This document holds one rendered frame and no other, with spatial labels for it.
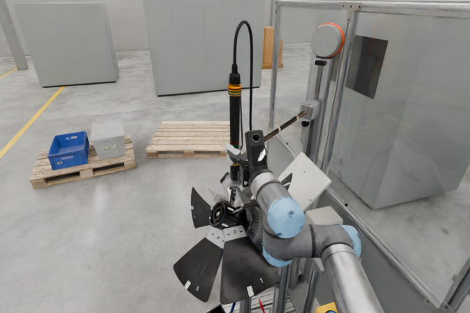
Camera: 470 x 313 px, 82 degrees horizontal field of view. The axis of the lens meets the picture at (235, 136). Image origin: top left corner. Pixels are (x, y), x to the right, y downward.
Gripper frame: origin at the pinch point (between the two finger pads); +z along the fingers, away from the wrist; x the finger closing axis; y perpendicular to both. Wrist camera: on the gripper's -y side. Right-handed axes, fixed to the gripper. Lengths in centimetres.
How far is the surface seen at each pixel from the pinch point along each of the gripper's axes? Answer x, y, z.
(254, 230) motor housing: 11, 51, 11
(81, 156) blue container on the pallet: -126, 136, 266
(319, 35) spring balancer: 54, -26, 48
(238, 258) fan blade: -1.3, 48.2, -4.0
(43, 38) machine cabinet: -269, 37, 707
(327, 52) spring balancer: 57, -18, 44
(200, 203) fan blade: -9, 53, 37
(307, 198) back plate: 36, 39, 11
